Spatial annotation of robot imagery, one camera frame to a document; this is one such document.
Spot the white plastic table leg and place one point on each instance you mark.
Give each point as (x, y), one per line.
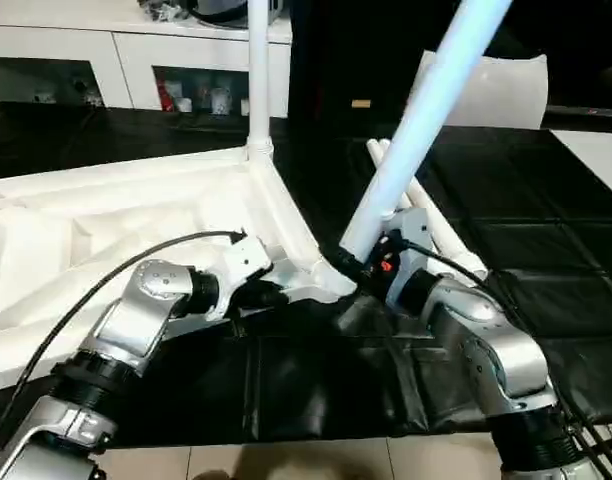
(451, 235)
(258, 75)
(427, 115)
(373, 150)

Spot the black padded work mat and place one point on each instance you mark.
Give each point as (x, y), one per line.
(511, 200)

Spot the small gold label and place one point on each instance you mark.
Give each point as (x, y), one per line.
(361, 103)

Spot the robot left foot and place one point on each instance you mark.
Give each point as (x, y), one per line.
(213, 476)

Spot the small white jar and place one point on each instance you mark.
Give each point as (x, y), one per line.
(244, 106)
(183, 105)

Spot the white jar with blue print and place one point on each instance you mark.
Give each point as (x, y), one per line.
(219, 102)

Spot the red bottle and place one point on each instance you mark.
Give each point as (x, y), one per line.
(162, 95)

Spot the white flat board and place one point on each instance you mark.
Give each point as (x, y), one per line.
(601, 155)

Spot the grey black helmet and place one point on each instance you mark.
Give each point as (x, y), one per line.
(221, 10)

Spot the white cabinet with glass doors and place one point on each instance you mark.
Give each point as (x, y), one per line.
(126, 45)

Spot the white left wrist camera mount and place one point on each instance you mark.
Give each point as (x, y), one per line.
(246, 255)

